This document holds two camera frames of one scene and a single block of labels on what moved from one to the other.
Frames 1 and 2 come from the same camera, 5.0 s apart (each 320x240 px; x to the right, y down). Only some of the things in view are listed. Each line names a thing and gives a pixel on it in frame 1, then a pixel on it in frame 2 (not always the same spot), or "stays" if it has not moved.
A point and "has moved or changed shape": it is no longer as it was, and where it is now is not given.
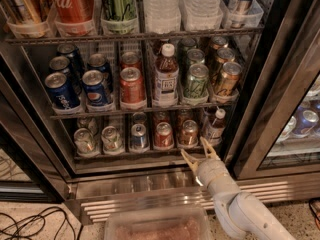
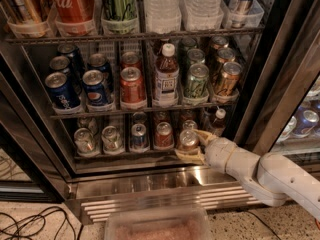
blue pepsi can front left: [60, 91] stays
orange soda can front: [189, 132] has moved or changed shape
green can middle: [196, 56] stays
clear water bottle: [162, 8] stays
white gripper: [212, 171] → [216, 154]
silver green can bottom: [112, 140] stays
